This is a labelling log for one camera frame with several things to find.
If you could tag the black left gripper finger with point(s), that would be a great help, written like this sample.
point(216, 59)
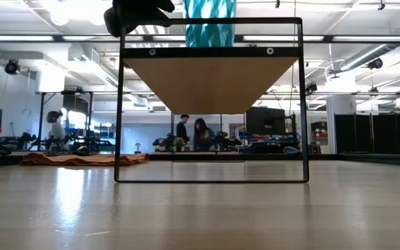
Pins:
point(158, 21)
point(162, 5)

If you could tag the blue faceted plastic tumbler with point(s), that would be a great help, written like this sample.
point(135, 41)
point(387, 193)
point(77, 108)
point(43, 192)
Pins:
point(208, 34)

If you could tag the black metal wood shelf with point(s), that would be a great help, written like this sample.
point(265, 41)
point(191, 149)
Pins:
point(210, 83)

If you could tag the person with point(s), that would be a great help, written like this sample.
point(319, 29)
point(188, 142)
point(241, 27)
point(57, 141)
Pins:
point(203, 137)
point(57, 132)
point(182, 130)

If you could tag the small potted plant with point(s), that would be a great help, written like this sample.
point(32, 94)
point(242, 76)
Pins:
point(179, 142)

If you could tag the black ceiling spotlight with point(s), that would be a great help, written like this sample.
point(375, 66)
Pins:
point(375, 63)
point(12, 67)

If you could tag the black computer monitor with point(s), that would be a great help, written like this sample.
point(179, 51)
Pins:
point(266, 121)

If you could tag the orange cloth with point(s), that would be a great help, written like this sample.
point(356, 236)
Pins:
point(82, 159)

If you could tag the white pillar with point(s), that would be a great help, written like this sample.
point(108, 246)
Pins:
point(340, 125)

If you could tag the black partition screen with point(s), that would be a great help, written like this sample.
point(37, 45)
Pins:
point(377, 133)

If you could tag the black metal frame stand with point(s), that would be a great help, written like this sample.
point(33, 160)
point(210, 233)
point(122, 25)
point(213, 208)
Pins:
point(41, 121)

